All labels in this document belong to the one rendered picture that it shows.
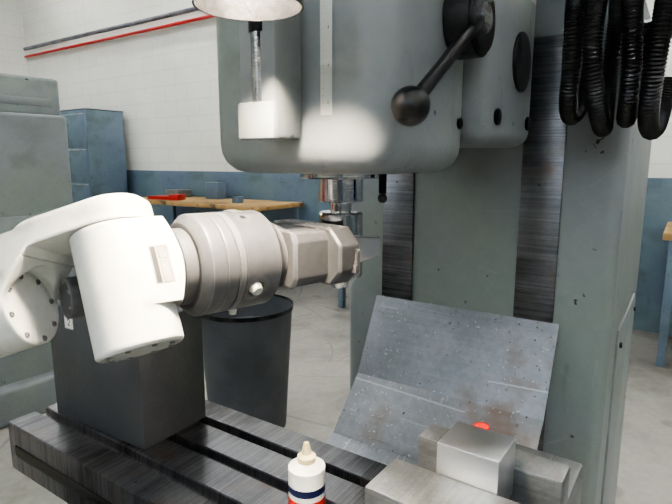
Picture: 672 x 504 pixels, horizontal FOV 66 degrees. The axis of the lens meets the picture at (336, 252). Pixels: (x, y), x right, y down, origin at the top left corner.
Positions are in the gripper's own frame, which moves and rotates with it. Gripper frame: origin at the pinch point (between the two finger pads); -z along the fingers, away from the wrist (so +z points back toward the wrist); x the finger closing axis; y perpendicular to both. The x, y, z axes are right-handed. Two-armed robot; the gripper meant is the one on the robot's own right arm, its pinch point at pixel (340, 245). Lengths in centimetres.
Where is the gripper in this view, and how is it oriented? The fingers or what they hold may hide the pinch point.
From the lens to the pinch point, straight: 56.1
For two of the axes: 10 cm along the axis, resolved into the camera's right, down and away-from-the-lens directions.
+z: -7.4, 1.0, -6.6
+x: -6.7, -1.3, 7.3
